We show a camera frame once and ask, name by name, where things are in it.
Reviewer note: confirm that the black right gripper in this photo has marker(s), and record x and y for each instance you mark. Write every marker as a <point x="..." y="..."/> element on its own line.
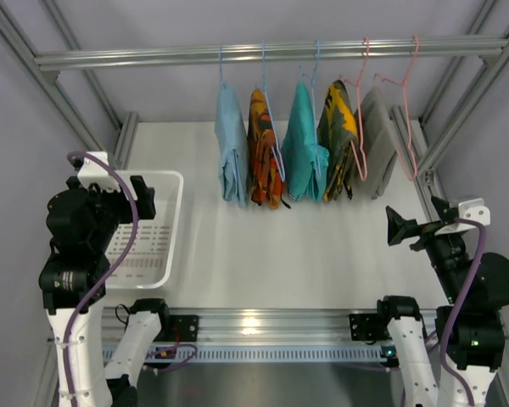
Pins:
<point x="421" y="231"/>

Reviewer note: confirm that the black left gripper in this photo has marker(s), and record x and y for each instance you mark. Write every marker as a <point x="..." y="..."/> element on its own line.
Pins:
<point x="142" y="197"/>

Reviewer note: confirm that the light blue trousers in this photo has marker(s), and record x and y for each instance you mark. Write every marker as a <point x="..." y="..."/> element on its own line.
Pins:
<point x="241" y="152"/>

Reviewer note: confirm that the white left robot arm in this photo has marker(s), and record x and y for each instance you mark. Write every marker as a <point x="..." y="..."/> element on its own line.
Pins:
<point x="72" y="296"/>

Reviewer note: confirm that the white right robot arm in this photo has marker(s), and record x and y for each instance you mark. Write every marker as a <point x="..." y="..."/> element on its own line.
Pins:
<point x="457" y="363"/>

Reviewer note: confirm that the grey trousers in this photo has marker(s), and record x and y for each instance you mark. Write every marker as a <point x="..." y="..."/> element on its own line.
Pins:
<point x="379" y="137"/>

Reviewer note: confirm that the yellow camouflage trousers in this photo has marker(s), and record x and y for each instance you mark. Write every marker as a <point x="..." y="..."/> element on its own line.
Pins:
<point x="338" y="134"/>

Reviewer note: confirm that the teal trousers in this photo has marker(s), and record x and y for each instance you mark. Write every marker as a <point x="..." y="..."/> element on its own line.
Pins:
<point x="305" y="159"/>

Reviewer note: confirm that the orange camouflage trousers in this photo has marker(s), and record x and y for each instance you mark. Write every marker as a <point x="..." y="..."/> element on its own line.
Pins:
<point x="266" y="186"/>

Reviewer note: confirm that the white plastic basket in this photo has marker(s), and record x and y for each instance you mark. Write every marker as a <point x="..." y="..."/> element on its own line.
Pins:
<point x="148" y="264"/>

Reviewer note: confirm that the aluminium frame right struts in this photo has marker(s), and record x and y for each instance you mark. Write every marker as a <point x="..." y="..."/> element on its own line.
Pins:
<point x="462" y="87"/>

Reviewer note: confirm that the aluminium frame struts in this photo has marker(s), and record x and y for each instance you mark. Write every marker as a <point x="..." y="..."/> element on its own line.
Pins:
<point x="24" y="51"/>
<point x="462" y="87"/>

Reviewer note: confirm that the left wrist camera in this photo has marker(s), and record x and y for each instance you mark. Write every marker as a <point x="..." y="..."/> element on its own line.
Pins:
<point x="93" y="173"/>

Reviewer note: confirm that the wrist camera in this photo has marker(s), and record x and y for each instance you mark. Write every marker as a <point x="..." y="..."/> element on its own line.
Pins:
<point x="473" y="209"/>
<point x="93" y="173"/>

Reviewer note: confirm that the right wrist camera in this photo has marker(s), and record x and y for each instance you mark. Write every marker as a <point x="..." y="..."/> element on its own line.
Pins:
<point x="473" y="209"/>

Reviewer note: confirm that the aluminium frame left struts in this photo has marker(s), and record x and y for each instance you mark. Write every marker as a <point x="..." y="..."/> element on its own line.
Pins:
<point x="24" y="51"/>

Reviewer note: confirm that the pink wire hanger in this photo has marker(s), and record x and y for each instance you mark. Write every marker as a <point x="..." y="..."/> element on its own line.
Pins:
<point x="359" y="151"/>
<point x="403" y="84"/>

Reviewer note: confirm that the aluminium front rail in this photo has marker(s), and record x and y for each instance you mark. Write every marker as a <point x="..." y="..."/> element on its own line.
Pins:
<point x="271" y="327"/>

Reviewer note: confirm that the slotted cable duct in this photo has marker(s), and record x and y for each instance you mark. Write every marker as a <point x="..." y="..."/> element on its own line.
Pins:
<point x="275" y="354"/>

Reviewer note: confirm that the aluminium hanging rail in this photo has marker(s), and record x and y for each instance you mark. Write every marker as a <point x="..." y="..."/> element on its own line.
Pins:
<point x="466" y="45"/>

